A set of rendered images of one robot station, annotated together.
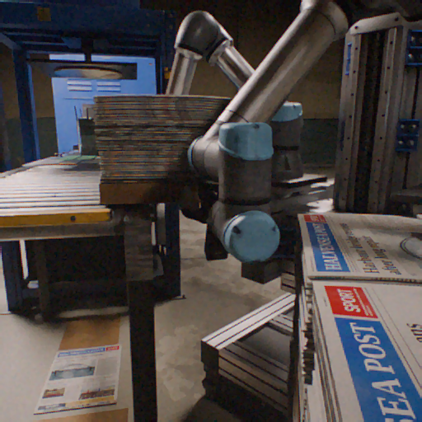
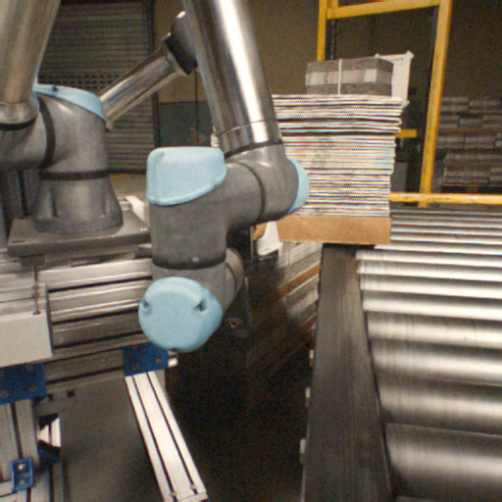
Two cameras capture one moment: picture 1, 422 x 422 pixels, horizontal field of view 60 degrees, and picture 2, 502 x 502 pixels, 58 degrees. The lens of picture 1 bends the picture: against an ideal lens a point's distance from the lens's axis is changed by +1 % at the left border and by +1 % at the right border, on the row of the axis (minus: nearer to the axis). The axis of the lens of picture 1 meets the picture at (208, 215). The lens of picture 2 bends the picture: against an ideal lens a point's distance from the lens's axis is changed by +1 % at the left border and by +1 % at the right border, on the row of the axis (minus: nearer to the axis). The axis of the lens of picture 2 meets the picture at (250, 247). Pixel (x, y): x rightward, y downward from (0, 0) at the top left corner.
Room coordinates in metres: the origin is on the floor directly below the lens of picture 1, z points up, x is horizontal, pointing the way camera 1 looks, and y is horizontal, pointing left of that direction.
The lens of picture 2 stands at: (1.84, 0.34, 1.00)
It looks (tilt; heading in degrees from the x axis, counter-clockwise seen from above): 16 degrees down; 201
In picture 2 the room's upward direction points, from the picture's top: straight up
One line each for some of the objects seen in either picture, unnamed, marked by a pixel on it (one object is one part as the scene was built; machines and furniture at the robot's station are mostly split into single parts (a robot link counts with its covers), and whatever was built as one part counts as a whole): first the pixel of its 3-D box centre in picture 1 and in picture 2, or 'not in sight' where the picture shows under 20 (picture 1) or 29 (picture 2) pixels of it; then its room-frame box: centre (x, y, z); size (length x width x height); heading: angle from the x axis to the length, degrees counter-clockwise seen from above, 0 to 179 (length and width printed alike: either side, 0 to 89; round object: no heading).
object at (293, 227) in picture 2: not in sight; (301, 220); (1.08, 0.14, 0.83); 0.29 x 0.16 x 0.04; 101
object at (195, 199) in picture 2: not in sight; (199, 203); (1.44, 0.13, 0.92); 0.11 x 0.08 x 0.11; 163
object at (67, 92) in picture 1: (119, 126); not in sight; (4.94, 1.15, 1.04); 1.51 x 1.30 x 2.07; 11
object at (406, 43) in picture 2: not in sight; (377, 72); (-1.16, 0.01, 1.28); 0.57 x 0.01 x 0.65; 79
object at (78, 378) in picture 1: (83, 374); not in sight; (1.30, 0.50, 0.00); 0.37 x 0.28 x 0.01; 11
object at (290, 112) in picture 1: (282, 124); (66, 128); (1.21, -0.24, 0.98); 0.13 x 0.12 x 0.14; 163
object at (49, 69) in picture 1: (89, 72); not in sight; (2.27, 0.69, 1.30); 0.55 x 0.55 x 0.03; 11
